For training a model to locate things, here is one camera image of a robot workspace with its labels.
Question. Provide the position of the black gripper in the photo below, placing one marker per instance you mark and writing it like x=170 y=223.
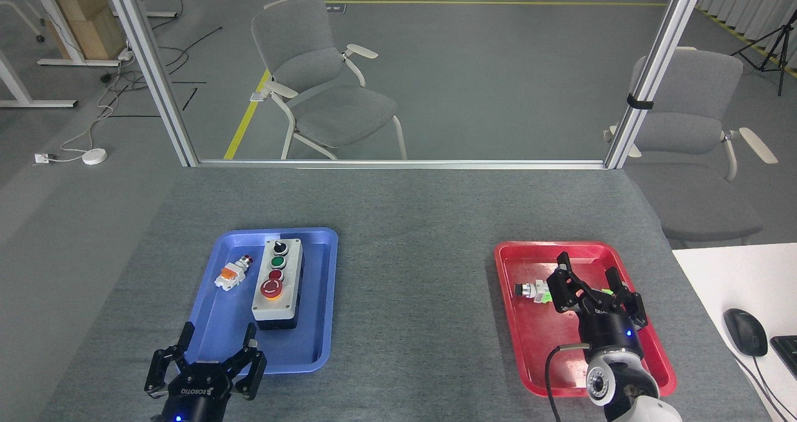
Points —
x=607 y=332
x=199 y=394

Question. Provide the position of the grey control box with buttons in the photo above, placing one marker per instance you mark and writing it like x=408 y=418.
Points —
x=277 y=297

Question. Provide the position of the red push button orange block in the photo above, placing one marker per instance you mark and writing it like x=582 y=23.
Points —
x=229 y=276

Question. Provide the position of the brown cardboard box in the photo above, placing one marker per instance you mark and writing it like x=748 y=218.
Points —
x=93 y=23

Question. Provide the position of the red plastic tray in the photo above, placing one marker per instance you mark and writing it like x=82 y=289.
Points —
x=529 y=347

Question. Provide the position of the blue plastic tray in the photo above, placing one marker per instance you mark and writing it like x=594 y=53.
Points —
x=311 y=341

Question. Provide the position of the white side table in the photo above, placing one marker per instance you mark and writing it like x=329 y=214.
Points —
x=735 y=279

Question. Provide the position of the black computer mouse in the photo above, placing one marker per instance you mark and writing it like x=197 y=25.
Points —
x=745 y=332

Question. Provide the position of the grey chair with white armrests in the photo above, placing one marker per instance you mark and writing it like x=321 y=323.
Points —
x=336 y=107
x=685 y=129

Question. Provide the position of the black keyboard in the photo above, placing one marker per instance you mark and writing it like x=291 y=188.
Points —
x=787 y=353

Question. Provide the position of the white round floor device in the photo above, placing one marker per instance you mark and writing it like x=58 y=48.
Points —
x=94 y=156

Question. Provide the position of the white floor socket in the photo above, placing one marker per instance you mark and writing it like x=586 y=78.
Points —
x=42 y=158

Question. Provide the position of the black tripod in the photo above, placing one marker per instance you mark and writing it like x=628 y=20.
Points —
x=781 y=42

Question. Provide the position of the white power strip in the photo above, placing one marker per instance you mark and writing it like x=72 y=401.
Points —
x=126 y=55

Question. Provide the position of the white chair base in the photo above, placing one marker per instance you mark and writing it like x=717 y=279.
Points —
x=25 y=14

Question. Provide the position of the black knob switch green block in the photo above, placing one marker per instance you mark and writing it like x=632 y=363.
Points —
x=532 y=291

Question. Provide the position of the silver aluminium post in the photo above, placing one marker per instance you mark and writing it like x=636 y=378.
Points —
x=149 y=67
x=654 y=73

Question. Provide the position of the white desk frame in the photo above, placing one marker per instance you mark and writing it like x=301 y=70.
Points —
x=25 y=103
x=68 y=42

